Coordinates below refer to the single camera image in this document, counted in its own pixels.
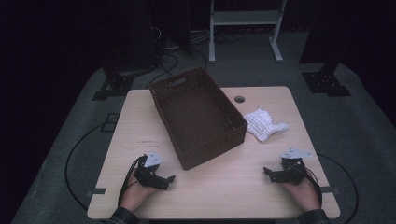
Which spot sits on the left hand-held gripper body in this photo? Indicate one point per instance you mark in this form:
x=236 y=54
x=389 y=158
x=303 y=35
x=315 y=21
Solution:
x=149 y=179

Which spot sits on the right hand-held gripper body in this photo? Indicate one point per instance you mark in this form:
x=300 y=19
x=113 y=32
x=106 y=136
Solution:
x=292 y=174

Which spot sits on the white cloth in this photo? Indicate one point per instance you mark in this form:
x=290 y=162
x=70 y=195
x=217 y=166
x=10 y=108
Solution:
x=263 y=124

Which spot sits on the brown woven basket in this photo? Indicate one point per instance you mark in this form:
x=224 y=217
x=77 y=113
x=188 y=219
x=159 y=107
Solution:
x=196 y=121

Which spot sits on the person's left hand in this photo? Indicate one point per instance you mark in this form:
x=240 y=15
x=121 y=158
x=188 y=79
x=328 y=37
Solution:
x=135 y=194

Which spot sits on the person's right hand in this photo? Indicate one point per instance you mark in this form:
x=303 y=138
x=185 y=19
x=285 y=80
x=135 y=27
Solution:
x=303 y=196

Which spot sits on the black tape strip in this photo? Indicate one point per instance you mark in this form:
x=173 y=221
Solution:
x=330 y=189
x=97 y=191

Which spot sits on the round grey table grommet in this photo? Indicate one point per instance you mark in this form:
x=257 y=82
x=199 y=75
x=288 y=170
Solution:
x=239 y=99

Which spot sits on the black stand base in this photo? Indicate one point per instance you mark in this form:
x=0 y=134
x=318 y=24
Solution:
x=115 y=85
x=325 y=83

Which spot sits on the white metal stand frame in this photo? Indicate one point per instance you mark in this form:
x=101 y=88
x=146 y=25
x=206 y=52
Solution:
x=244 y=18

